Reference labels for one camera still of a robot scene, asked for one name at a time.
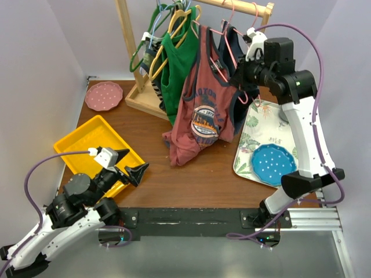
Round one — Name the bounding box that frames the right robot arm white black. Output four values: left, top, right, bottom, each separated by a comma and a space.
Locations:
232, 32, 345, 228

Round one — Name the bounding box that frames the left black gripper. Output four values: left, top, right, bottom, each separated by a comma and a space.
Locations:
88, 148, 149, 206

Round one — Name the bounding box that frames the green tank top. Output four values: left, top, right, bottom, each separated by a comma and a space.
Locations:
161, 6, 199, 125

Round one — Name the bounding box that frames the green hanger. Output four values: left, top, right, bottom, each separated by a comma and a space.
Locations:
129, 1, 174, 73

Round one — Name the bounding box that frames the red tank top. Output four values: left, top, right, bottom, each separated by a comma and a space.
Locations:
162, 25, 239, 166

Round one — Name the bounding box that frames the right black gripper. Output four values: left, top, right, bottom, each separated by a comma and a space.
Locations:
231, 52, 275, 91

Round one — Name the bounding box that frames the pink dotted plate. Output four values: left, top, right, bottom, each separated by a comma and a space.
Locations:
85, 81, 123, 112

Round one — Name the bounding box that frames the yellow plastic tray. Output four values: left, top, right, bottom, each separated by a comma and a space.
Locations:
53, 115, 146, 199

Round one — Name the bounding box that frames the zebra pattern garment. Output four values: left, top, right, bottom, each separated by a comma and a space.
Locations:
141, 33, 166, 112

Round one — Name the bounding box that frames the leaf pattern tray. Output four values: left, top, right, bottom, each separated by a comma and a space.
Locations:
233, 101, 299, 188

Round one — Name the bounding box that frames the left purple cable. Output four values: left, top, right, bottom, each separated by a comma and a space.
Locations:
0, 150, 133, 276

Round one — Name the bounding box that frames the blue dotted plate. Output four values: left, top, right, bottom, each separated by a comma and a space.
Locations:
250, 144, 297, 187

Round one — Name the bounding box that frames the purple cable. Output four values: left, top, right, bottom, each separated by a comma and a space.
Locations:
0, 150, 133, 276
225, 23, 345, 241

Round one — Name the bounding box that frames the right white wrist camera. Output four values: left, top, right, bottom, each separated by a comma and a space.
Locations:
245, 27, 267, 62

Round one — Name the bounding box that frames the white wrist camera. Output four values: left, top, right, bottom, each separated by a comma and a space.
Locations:
245, 27, 267, 62
88, 148, 118, 169

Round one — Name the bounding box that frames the grey mug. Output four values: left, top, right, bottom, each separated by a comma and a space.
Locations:
279, 105, 289, 123

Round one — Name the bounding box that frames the pink wire hanger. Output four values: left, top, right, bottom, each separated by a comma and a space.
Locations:
191, 1, 249, 105
223, 1, 259, 105

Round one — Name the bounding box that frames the wooden clothes rack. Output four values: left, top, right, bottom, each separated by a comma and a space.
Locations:
115, 1, 274, 119

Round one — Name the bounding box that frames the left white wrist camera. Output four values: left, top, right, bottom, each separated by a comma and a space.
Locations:
88, 148, 118, 169

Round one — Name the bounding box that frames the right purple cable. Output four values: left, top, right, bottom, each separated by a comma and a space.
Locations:
225, 23, 345, 241

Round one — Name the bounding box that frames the black mounting base plate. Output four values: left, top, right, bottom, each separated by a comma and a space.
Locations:
98, 207, 292, 247

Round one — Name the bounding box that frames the light blue hanger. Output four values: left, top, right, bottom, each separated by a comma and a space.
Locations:
139, 1, 191, 75

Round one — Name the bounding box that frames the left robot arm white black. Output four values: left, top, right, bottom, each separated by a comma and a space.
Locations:
1, 147, 149, 277

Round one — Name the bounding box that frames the navy blue tank top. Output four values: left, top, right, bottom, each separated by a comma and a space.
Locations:
218, 22, 260, 135

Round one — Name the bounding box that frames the yellow hanger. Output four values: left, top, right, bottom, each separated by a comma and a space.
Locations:
148, 5, 202, 81

